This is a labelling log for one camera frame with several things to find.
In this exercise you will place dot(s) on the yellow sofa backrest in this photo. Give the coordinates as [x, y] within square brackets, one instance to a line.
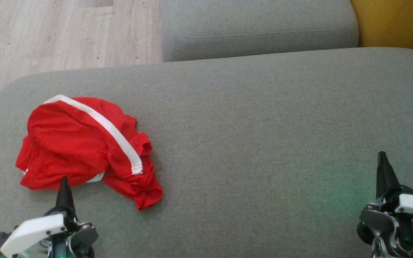
[396, 21]

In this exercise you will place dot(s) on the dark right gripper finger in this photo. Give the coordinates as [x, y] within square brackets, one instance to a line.
[385, 179]

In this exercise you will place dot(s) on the grey sofa cushion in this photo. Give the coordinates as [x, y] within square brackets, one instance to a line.
[256, 25]

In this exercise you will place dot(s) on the red white basketball jersey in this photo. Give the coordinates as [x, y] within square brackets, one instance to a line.
[138, 193]

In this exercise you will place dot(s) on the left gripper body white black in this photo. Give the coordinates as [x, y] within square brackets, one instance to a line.
[34, 229]

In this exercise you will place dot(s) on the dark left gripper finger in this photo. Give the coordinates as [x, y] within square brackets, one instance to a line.
[65, 197]

